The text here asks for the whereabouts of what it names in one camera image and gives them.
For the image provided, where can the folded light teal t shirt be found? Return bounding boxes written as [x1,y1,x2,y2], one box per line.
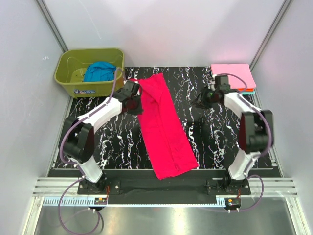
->
[242,91,255,95]

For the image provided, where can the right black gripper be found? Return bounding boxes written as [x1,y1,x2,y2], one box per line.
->
[190,85,218,110]

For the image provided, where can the purple cable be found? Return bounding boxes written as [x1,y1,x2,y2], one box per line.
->
[58,67,127,233]
[200,73,272,212]

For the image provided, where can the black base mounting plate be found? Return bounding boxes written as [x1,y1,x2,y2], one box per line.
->
[47,168,282,205]

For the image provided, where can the teal blue t shirt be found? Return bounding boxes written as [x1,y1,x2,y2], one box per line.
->
[84,61,117,82]

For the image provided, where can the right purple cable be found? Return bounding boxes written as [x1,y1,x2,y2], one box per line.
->
[200,73,272,212]

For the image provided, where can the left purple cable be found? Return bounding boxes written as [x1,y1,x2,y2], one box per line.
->
[58,67,127,233]

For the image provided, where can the magenta t shirt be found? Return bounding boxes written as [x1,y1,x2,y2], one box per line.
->
[137,73,198,180]

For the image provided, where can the white slotted cable duct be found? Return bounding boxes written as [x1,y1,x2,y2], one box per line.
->
[43,196,108,207]

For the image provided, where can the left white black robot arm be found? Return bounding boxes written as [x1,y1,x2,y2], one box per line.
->
[59,80,143,194]

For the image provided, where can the olive green plastic bin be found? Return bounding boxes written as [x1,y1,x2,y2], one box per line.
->
[54,48,125,98]

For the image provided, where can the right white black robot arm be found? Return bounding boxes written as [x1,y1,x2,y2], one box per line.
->
[192,73,274,195]

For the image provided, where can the folded orange t shirt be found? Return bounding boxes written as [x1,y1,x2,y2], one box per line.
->
[238,89,255,93]

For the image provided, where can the aluminium frame rail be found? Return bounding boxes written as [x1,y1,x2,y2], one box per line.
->
[33,177,85,195]

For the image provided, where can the folded pink t shirt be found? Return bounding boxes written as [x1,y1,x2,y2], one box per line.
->
[211,64,256,89]

